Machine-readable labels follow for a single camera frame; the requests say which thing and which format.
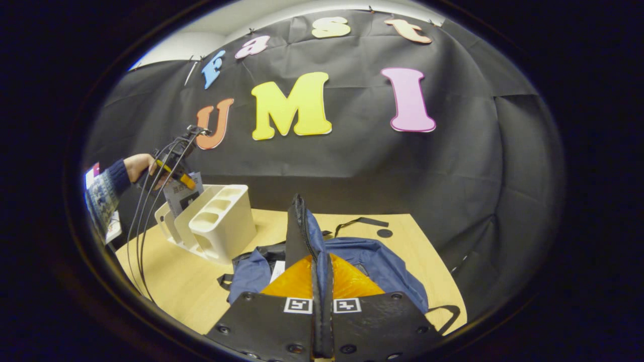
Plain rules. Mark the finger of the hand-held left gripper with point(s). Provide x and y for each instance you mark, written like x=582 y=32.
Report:
x=181 y=178

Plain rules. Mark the white plastic bookshelf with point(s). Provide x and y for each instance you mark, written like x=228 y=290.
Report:
x=226 y=231

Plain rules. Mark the black round table grommet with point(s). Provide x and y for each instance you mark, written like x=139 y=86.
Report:
x=385 y=233

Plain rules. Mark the grey-purple book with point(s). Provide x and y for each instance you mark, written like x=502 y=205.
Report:
x=173 y=198

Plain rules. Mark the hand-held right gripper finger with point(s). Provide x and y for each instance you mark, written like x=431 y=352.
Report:
x=317 y=332
x=328 y=332

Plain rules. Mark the blue schoolbag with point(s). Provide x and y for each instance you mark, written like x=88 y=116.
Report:
x=382 y=266

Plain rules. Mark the white side table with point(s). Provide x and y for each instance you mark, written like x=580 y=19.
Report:
x=114 y=229

